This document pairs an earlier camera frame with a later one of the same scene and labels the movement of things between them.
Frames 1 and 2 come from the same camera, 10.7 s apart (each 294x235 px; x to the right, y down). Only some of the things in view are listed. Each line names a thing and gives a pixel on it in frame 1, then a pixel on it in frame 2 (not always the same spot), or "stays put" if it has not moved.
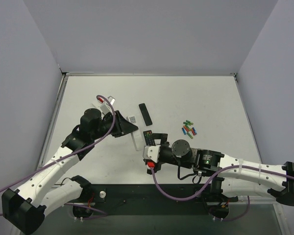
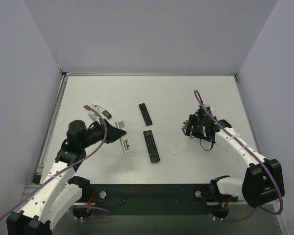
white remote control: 136,135 -> 124,140
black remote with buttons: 149,138 stays put
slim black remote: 145,114 stays put
